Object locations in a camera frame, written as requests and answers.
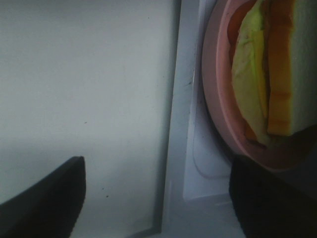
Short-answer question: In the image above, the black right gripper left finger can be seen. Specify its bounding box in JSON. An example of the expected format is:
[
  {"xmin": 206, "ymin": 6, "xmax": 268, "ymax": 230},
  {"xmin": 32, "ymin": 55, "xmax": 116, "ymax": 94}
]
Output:
[{"xmin": 0, "ymin": 156, "xmax": 86, "ymax": 238}]

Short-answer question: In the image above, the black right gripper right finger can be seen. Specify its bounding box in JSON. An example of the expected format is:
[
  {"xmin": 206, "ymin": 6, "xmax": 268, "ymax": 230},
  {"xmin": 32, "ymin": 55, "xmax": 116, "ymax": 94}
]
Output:
[{"xmin": 229, "ymin": 152, "xmax": 317, "ymax": 238}]

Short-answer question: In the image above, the pink round plate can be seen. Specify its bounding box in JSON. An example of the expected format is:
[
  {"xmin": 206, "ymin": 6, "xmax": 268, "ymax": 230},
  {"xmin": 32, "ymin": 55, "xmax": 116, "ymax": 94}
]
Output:
[{"xmin": 202, "ymin": 0, "xmax": 317, "ymax": 171}]

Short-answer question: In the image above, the white bread sandwich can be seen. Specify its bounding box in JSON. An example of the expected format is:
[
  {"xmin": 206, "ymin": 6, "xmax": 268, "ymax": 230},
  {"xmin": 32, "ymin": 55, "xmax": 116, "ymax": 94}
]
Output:
[{"xmin": 227, "ymin": 0, "xmax": 317, "ymax": 146}]

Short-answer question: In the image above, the white microwave oven body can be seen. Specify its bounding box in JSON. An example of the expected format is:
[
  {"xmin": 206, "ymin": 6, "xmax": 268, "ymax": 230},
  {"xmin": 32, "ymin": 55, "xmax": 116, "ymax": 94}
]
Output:
[{"xmin": 136, "ymin": 0, "xmax": 244, "ymax": 238}]

